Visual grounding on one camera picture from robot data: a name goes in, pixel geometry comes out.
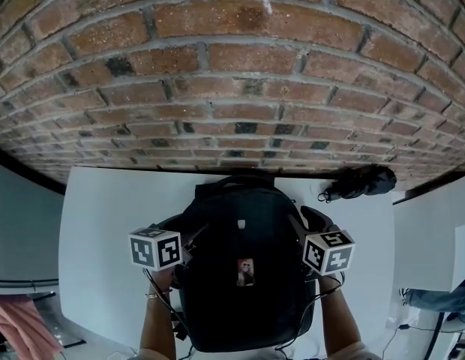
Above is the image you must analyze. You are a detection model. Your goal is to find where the person's right forearm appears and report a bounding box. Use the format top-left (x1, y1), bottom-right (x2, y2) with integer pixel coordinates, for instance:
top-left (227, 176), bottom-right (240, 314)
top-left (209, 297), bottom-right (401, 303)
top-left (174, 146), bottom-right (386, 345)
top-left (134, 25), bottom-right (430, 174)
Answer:
top-left (317, 273), bottom-right (365, 356)

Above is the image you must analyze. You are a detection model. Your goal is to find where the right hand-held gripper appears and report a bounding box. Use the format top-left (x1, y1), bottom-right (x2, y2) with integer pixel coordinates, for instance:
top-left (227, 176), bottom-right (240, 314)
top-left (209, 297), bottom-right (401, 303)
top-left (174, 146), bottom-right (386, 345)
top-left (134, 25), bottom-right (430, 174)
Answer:
top-left (292, 205), bottom-right (356, 277)

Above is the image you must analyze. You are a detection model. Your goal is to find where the black pouch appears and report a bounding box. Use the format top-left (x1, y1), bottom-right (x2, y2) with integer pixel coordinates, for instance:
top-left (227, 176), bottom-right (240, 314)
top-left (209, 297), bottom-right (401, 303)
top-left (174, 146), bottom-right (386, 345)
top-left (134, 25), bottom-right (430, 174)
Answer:
top-left (317, 163), bottom-right (398, 203)

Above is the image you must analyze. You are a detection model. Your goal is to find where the dark gray backpack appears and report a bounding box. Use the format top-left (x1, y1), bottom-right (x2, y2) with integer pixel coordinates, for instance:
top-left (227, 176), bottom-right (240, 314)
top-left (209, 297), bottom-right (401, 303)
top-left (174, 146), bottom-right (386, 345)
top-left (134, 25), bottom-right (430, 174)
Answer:
top-left (172, 174), bottom-right (318, 353)

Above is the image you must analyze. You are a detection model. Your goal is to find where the white hutch cabinet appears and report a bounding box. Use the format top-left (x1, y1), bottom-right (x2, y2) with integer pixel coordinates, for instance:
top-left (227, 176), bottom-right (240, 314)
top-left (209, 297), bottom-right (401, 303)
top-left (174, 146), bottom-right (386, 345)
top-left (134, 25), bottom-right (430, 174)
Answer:
top-left (391, 170), bottom-right (465, 296)

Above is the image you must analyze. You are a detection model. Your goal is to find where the pink garment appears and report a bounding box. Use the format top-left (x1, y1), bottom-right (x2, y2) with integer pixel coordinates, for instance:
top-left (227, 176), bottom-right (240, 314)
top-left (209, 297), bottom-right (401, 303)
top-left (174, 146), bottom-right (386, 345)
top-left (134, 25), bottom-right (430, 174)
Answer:
top-left (0, 295), bottom-right (65, 360)

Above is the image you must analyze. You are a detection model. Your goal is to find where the black cable with inline box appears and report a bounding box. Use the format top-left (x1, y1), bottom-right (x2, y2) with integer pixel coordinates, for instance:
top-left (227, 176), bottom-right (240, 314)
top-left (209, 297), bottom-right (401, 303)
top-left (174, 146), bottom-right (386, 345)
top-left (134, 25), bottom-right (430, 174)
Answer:
top-left (381, 310), bottom-right (465, 360)

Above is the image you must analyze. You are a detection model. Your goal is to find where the person's left forearm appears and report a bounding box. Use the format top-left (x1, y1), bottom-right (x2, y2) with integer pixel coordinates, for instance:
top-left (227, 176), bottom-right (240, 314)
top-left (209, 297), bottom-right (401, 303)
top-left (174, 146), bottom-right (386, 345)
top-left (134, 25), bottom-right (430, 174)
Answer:
top-left (138, 267), bottom-right (179, 356)

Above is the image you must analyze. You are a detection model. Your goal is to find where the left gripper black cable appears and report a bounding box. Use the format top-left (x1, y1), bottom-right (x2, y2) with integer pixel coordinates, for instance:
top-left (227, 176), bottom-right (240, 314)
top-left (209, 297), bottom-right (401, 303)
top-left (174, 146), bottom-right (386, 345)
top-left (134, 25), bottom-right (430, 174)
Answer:
top-left (141, 267), bottom-right (197, 360)

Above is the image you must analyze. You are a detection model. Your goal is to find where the gray refrigerator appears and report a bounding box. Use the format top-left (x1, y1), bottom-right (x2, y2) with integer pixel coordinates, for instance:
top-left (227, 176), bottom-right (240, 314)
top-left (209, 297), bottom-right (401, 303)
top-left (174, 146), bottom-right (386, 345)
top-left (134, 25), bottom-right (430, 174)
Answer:
top-left (0, 159), bottom-right (67, 296)

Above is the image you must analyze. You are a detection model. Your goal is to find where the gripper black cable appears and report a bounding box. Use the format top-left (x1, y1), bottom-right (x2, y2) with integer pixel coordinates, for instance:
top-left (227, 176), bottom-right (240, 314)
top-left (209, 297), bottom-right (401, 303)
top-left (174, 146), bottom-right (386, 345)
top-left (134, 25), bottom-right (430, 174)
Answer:
top-left (273, 271), bottom-right (348, 356)
top-left (141, 267), bottom-right (197, 360)

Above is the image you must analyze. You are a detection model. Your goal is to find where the white table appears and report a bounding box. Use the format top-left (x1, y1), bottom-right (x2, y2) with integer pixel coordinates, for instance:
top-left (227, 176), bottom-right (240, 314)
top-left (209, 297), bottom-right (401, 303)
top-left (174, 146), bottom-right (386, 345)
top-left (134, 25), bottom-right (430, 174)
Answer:
top-left (58, 166), bottom-right (397, 360)

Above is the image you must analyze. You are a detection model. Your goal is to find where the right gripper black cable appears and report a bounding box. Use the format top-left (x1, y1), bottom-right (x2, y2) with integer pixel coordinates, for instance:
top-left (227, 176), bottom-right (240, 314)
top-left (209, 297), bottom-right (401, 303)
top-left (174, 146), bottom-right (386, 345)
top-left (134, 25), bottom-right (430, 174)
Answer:
top-left (273, 271), bottom-right (348, 356)

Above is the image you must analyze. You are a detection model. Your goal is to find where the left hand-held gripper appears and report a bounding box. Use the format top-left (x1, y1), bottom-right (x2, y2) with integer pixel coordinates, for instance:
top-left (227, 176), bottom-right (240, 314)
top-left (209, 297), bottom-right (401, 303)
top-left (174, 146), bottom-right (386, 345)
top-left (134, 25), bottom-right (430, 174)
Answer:
top-left (127, 214), bottom-right (211, 273)

